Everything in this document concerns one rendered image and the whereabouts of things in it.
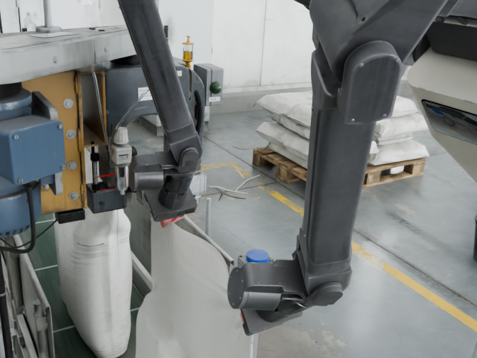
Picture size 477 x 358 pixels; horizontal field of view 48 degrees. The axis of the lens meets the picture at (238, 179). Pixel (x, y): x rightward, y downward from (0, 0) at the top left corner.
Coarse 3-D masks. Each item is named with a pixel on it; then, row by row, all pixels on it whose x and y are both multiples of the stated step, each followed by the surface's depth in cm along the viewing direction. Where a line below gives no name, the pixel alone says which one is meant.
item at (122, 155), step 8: (120, 128) 116; (120, 136) 115; (128, 136) 120; (112, 144) 117; (120, 144) 116; (128, 144) 120; (120, 152) 116; (128, 152) 117; (112, 160) 118; (120, 160) 116; (128, 160) 117; (120, 192) 121
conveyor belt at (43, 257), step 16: (48, 224) 251; (48, 240) 238; (32, 256) 224; (48, 256) 225; (48, 272) 214; (48, 288) 204; (64, 304) 195; (64, 320) 186; (64, 336) 179; (64, 352) 171; (80, 352) 172; (128, 352) 173
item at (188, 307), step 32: (160, 224) 124; (160, 256) 127; (192, 256) 115; (160, 288) 129; (192, 288) 102; (224, 288) 95; (160, 320) 119; (192, 320) 104; (224, 320) 97; (160, 352) 112; (192, 352) 107; (224, 352) 100
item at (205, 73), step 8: (208, 64) 132; (200, 72) 129; (208, 72) 126; (216, 72) 127; (208, 80) 127; (216, 80) 128; (208, 88) 128; (208, 96) 128; (216, 96) 130; (208, 104) 129; (216, 104) 130
